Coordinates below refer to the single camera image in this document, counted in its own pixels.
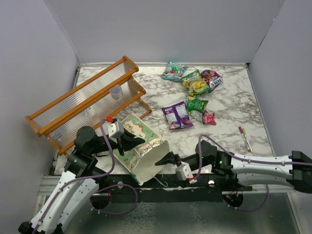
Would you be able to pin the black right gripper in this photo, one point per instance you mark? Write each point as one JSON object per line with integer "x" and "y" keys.
{"x": 170, "y": 157}

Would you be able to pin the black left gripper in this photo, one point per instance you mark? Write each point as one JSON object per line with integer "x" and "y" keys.
{"x": 128, "y": 141}

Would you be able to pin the green paper gift bag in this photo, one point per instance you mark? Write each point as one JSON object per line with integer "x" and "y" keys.
{"x": 140, "y": 161}

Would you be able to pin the dark green snack packet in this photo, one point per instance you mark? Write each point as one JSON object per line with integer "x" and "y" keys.
{"x": 196, "y": 107}

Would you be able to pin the teal snack packet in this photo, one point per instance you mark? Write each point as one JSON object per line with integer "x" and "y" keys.
{"x": 173, "y": 71}

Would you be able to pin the pink purple snack packet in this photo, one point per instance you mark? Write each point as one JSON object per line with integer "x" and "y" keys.
{"x": 212, "y": 78}

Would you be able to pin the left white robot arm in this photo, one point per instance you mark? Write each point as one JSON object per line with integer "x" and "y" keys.
{"x": 80, "y": 178}

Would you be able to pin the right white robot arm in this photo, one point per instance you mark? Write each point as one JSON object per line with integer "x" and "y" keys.
{"x": 241, "y": 171}

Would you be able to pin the small clear plastic cup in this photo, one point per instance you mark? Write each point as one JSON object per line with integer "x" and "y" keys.
{"x": 116, "y": 92}

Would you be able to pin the orange wooden rack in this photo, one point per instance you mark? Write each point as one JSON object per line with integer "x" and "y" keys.
{"x": 87, "y": 104}

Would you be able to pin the colourful pen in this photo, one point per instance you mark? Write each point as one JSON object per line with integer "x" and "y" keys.
{"x": 246, "y": 142}

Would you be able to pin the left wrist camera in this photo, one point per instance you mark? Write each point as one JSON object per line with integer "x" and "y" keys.
{"x": 115, "y": 128}

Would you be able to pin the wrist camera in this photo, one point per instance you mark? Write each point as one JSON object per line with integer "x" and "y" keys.
{"x": 184, "y": 173}
{"x": 115, "y": 128}

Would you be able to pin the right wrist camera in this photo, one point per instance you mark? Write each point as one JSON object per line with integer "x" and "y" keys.
{"x": 184, "y": 173}

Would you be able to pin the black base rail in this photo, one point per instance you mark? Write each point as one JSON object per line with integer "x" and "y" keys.
{"x": 166, "y": 188}

